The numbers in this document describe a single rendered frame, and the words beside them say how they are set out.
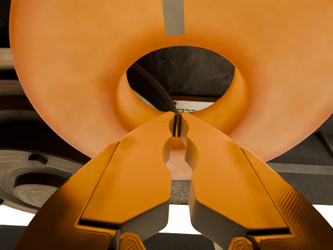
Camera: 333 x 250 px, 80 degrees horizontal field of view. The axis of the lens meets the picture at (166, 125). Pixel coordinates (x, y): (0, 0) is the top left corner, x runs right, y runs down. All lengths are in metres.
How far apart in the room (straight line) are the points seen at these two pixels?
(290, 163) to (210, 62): 5.67
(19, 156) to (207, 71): 0.37
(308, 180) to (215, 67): 9.32
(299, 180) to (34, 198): 9.28
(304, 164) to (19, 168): 6.11
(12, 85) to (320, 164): 6.44
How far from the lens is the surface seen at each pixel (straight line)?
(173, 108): 0.40
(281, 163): 5.94
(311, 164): 6.36
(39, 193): 0.42
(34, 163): 0.32
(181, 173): 0.15
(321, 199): 9.52
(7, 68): 0.35
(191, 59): 0.44
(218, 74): 0.47
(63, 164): 0.32
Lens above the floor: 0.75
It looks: 47 degrees up
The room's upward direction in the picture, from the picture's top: 176 degrees counter-clockwise
